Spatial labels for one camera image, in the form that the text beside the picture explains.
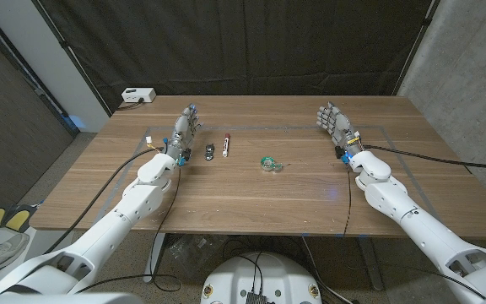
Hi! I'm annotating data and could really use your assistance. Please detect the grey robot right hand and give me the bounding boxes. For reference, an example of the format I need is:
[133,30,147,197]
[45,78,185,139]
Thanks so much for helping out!
[316,100,365,164]

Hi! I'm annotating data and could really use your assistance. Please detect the grey tape outline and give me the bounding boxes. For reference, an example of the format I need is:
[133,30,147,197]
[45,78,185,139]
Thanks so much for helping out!
[92,125,451,236]

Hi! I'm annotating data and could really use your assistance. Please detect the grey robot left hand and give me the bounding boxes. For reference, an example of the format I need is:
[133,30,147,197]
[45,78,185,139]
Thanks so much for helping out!
[165,103,203,166]

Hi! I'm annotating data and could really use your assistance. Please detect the grey table leg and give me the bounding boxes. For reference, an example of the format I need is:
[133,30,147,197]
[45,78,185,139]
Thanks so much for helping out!
[356,236,386,291]

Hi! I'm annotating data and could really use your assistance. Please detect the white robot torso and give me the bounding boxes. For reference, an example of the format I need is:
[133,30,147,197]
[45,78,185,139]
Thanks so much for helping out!
[200,252,323,304]

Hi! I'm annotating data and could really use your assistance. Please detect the white power outlet box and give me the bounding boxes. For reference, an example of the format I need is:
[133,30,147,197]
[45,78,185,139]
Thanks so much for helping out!
[121,87,157,104]

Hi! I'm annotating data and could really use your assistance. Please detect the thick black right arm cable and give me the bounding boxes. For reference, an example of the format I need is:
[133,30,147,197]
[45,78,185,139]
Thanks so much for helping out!
[363,144,486,173]

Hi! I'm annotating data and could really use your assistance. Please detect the clear plastic bag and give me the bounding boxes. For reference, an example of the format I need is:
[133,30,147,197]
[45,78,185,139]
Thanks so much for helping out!
[169,234,217,275]

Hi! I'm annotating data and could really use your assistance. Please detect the white connector yellow wires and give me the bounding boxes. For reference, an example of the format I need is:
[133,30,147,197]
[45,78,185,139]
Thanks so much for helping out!
[144,136,164,152]

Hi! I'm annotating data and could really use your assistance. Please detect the clear tape roll green dispenser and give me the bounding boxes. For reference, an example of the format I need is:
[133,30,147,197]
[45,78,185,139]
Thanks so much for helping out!
[260,156,284,173]

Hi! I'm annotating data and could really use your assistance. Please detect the black backdrop pole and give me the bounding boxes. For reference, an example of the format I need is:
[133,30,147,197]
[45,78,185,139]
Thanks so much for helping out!
[31,0,113,117]
[392,0,440,96]

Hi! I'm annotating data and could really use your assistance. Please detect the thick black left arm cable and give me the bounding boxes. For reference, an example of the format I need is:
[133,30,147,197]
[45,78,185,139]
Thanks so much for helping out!
[42,145,168,254]

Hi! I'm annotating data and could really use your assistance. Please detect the black outlet box cable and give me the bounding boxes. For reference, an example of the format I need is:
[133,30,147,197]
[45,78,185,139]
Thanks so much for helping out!
[118,99,145,111]

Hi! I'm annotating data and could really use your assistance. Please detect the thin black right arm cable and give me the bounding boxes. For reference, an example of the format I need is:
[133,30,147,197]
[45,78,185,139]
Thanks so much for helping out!
[343,164,354,237]

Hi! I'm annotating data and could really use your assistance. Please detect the black curtain backdrop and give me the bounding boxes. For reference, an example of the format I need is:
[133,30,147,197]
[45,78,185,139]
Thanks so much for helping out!
[31,0,440,115]

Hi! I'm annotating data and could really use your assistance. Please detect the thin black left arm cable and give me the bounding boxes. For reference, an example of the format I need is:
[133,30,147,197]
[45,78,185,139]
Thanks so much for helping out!
[76,166,183,293]

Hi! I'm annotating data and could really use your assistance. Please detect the black wall rail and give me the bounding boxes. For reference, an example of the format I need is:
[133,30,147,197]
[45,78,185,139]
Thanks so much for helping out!
[0,6,80,137]

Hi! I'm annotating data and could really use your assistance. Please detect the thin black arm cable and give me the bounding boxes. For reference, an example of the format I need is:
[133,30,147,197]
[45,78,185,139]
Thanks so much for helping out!
[343,164,354,237]
[76,166,183,293]

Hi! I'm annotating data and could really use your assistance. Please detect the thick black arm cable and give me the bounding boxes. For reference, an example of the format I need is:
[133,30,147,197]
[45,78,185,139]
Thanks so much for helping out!
[42,145,168,254]
[363,144,486,173]

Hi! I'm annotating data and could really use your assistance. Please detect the white table leg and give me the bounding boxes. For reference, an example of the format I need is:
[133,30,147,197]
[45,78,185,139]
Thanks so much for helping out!
[143,233,168,284]

